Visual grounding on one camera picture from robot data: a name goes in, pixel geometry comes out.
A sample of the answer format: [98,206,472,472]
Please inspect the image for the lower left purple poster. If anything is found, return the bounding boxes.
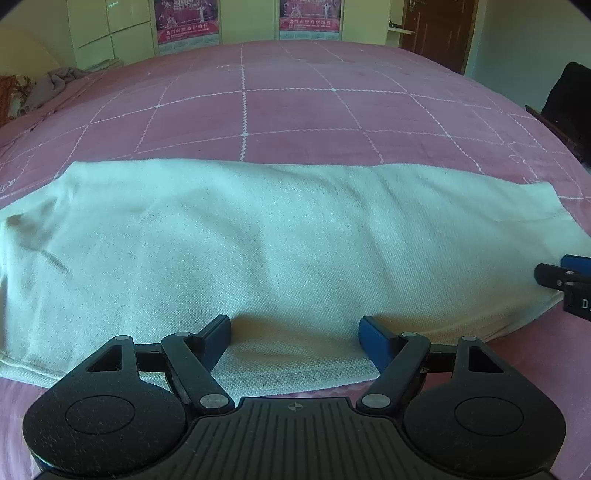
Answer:
[154,0,219,46]

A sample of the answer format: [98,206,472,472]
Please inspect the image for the black chair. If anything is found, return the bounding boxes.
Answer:
[525,62,591,166]

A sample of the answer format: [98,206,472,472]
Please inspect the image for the lower right purple poster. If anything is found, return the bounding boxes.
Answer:
[279,0,342,41]

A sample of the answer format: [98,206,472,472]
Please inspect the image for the orange knitted cushion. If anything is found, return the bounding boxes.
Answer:
[0,75,33,127]

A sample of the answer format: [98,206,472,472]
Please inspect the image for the grey crumpled garment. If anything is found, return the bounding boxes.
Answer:
[19,67,91,115]

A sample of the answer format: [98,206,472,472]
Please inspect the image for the brown wooden door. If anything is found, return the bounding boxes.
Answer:
[400,0,479,74]

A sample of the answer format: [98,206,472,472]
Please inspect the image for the cream wardrobe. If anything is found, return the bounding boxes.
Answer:
[66,1,392,69]

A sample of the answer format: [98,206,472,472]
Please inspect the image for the pink checked bedspread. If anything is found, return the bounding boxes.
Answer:
[0,39,591,480]

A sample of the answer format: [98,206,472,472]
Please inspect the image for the white pants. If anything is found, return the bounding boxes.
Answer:
[1,159,590,397]

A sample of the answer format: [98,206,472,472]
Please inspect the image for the purple poster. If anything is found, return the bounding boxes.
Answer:
[154,0,219,46]
[279,0,342,41]

